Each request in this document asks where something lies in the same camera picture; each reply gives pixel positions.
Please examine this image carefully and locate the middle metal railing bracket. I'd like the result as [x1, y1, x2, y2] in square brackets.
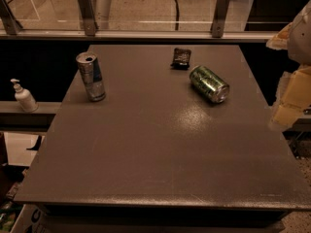
[77, 0, 97, 36]

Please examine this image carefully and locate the white cardboard box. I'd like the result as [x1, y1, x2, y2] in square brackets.
[10, 205, 46, 233]

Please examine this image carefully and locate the white pump dispenser bottle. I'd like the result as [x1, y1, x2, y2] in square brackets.
[11, 79, 38, 113]

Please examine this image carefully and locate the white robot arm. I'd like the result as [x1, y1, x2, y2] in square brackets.
[266, 1, 311, 131]

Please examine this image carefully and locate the left metal railing bracket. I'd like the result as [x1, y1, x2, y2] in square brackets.
[0, 0, 22, 35]

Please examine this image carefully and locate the green soda can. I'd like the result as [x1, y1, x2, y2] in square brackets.
[190, 65, 229, 104]

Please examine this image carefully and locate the white pipe behind glass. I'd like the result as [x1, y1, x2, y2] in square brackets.
[66, 0, 113, 30]

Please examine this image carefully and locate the silver blue energy drink can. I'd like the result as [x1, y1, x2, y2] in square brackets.
[76, 51, 106, 102]

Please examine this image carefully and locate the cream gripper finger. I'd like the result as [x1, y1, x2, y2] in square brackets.
[268, 65, 311, 132]
[266, 22, 293, 50]

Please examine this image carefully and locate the metal railing beam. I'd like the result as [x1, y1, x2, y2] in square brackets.
[0, 30, 276, 43]

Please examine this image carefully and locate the metal railing bracket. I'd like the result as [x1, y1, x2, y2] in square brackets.
[0, 0, 22, 35]
[211, 0, 230, 38]
[77, 0, 97, 36]

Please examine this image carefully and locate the right metal railing bracket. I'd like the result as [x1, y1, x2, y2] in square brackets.
[211, 0, 230, 38]

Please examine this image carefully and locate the black crumpled snack packet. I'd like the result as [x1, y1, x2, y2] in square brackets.
[171, 48, 191, 70]

